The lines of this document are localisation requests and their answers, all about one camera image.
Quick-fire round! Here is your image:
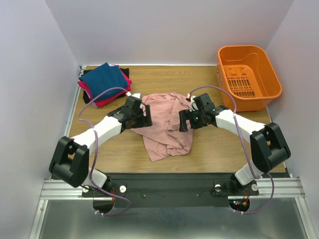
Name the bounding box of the pink printed t-shirt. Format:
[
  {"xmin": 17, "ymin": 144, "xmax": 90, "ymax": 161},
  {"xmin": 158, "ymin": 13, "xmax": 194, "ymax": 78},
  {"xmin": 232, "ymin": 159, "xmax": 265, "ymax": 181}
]
[{"xmin": 132, "ymin": 93, "xmax": 193, "ymax": 162}]

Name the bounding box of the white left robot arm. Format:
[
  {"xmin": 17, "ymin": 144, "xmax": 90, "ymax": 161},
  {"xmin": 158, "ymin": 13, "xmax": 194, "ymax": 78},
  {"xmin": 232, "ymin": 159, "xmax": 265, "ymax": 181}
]
[{"xmin": 49, "ymin": 104, "xmax": 152, "ymax": 196}]

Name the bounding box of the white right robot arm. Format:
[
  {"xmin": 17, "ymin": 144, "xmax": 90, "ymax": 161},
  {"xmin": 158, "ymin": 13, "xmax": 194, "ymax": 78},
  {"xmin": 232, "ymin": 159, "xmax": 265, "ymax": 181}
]
[{"xmin": 179, "ymin": 105, "xmax": 291, "ymax": 194}]

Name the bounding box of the folded red t-shirt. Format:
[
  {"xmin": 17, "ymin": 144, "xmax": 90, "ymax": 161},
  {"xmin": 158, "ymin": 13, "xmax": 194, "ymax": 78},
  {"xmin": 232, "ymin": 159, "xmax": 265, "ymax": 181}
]
[{"xmin": 78, "ymin": 67, "xmax": 131, "ymax": 104}]

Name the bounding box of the folded blue t-shirt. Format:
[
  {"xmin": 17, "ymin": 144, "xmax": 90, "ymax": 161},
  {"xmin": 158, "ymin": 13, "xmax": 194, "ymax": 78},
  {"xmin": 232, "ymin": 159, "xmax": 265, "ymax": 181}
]
[{"xmin": 79, "ymin": 63, "xmax": 129, "ymax": 98}]

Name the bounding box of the orange plastic basket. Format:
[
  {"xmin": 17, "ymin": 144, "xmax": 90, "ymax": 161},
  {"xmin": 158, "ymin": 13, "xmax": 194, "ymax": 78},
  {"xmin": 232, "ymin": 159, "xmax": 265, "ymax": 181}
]
[{"xmin": 216, "ymin": 45, "xmax": 282, "ymax": 112}]

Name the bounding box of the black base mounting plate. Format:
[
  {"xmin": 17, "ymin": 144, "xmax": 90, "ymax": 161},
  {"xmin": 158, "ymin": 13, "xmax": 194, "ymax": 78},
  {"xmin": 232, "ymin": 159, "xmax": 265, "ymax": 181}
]
[{"xmin": 81, "ymin": 171, "xmax": 260, "ymax": 209}]

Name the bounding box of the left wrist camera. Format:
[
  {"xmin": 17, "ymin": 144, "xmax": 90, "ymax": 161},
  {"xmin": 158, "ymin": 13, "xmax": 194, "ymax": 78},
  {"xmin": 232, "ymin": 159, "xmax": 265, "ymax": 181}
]
[{"xmin": 122, "ymin": 93, "xmax": 142, "ymax": 115}]

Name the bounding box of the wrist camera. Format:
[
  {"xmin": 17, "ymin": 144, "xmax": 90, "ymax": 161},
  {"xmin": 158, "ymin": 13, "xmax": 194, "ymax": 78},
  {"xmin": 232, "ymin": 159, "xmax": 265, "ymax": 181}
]
[
  {"xmin": 187, "ymin": 93, "xmax": 215, "ymax": 111},
  {"xmin": 122, "ymin": 93, "xmax": 142, "ymax": 115}
]

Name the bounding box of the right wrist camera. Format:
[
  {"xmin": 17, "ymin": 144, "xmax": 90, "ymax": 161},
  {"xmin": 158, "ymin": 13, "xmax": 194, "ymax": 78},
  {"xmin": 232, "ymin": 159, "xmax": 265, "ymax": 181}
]
[{"xmin": 187, "ymin": 93, "xmax": 215, "ymax": 111}]

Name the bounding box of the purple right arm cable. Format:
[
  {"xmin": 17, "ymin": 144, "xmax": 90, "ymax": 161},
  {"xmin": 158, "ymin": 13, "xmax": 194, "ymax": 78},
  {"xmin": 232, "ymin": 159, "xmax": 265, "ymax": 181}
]
[{"xmin": 186, "ymin": 86, "xmax": 275, "ymax": 215}]

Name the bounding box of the aluminium front rail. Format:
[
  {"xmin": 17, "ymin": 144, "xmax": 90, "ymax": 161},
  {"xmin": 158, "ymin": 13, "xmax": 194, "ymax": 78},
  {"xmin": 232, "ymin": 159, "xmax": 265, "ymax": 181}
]
[{"xmin": 40, "ymin": 178, "xmax": 306, "ymax": 200}]

